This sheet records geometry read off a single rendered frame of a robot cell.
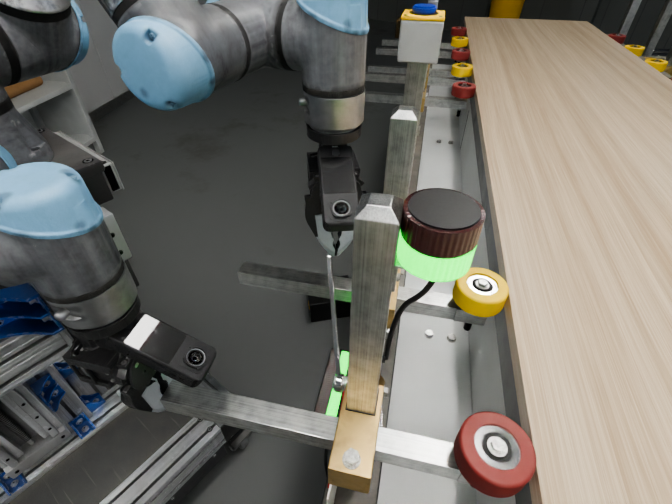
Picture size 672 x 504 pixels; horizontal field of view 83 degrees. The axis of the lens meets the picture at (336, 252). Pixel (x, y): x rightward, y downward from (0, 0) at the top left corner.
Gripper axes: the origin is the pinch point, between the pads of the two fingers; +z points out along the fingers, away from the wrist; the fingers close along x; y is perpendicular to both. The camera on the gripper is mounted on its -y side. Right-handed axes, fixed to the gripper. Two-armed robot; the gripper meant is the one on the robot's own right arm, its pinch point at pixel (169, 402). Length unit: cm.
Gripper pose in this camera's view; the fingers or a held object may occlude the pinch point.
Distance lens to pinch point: 61.9
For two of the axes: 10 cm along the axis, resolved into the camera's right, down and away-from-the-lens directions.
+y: -9.8, -1.6, 1.6
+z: -0.1, 7.6, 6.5
